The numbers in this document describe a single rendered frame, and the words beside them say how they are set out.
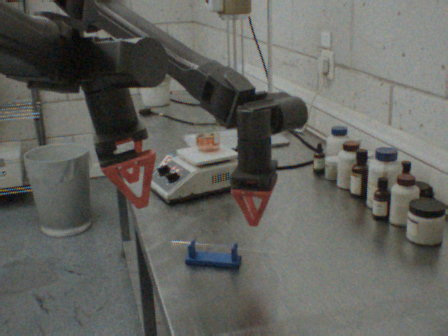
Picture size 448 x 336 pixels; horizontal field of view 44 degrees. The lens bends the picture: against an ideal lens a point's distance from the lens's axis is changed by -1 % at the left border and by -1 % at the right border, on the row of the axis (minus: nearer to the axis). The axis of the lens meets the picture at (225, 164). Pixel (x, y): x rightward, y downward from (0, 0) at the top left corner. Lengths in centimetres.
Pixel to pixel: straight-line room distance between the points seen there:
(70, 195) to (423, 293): 220
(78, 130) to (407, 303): 306
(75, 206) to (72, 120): 94
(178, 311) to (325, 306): 23
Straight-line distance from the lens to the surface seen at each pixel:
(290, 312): 89
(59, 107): 373
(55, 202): 293
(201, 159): 131
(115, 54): 63
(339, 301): 93
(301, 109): 96
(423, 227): 111
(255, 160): 91
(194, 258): 103
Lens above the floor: 124
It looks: 19 degrees down
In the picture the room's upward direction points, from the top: 2 degrees counter-clockwise
